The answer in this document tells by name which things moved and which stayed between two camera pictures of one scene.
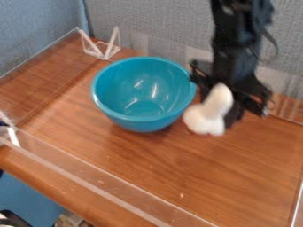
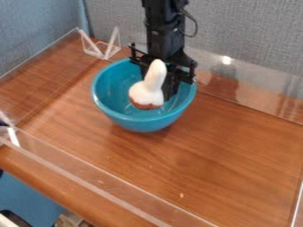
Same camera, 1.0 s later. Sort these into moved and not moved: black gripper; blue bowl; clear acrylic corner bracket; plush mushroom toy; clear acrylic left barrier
Moved: plush mushroom toy; black gripper
Not moved: clear acrylic corner bracket; blue bowl; clear acrylic left barrier
